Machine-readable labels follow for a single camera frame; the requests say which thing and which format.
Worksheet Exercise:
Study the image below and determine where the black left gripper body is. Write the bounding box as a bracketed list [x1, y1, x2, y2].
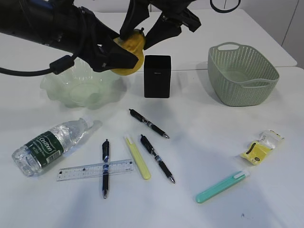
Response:
[51, 6, 105, 59]

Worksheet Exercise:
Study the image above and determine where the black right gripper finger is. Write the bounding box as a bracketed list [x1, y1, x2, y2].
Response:
[119, 0, 150, 40]
[143, 13, 182, 50]

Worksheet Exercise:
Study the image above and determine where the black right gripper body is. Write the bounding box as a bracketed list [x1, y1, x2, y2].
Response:
[149, 0, 201, 32]

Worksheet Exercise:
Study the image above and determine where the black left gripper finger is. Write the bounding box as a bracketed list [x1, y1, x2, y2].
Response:
[92, 18, 130, 54]
[84, 45, 139, 72]

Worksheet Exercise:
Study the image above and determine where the yellow pear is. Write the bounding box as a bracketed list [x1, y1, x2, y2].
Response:
[111, 28, 145, 76]

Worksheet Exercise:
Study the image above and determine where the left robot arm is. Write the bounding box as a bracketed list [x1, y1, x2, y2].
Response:
[0, 0, 138, 77]

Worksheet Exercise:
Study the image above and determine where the black square pen holder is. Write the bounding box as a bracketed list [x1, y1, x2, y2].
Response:
[144, 55, 171, 98]

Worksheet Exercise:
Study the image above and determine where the green glass wavy plate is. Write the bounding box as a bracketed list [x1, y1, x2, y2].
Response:
[40, 58, 126, 109]

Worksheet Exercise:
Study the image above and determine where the black pen upper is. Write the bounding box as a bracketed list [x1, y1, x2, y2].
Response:
[129, 109, 170, 139]

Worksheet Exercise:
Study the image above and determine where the green plastic woven basket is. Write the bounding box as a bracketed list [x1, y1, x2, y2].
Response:
[208, 42, 280, 107]

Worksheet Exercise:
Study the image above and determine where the black pen middle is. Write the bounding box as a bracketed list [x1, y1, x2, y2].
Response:
[140, 134, 175, 183]

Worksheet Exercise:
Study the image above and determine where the black pen on ruler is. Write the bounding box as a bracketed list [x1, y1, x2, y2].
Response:
[102, 139, 110, 199]

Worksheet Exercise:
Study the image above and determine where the transparent plastic ruler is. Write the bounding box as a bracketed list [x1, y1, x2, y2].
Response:
[57, 159, 134, 181]

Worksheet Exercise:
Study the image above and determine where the yellow utility knife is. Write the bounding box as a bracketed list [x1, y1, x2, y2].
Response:
[124, 135, 151, 180]

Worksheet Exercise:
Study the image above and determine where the clear plastic water bottle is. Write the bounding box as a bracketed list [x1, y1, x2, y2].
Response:
[12, 117, 94, 177]

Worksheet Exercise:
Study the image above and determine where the teal utility knife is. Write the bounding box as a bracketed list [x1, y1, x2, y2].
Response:
[195, 170, 250, 203]

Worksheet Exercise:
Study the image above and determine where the crumpled yellow white wrapper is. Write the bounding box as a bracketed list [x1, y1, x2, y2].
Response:
[239, 130, 285, 165]

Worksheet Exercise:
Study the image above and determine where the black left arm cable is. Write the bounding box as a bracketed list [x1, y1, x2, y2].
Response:
[0, 10, 87, 77]

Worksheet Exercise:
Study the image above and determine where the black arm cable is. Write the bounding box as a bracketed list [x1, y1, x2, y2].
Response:
[0, 10, 87, 77]
[209, 0, 241, 13]

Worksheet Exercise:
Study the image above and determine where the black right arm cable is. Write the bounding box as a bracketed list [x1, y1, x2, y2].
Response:
[209, 0, 241, 13]

